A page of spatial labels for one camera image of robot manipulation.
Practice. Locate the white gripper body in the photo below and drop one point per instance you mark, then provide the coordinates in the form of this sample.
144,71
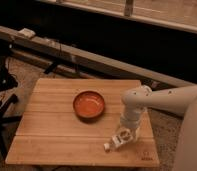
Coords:
132,126

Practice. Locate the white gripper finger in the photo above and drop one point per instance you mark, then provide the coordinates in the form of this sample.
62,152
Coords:
119,129
136,135

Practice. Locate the white plastic bottle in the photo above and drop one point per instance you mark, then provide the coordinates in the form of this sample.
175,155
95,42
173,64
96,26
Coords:
116,141

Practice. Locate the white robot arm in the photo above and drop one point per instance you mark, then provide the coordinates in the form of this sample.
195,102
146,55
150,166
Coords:
181,101

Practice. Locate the orange ceramic bowl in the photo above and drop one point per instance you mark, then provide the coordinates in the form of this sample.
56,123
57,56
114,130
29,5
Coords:
88,104

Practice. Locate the wooden table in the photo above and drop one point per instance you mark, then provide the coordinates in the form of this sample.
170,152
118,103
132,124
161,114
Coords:
49,133

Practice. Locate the long wooden beam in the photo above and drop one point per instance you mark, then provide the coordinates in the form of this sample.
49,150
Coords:
87,59

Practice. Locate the white box on beam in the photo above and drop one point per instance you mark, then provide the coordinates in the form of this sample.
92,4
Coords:
26,33

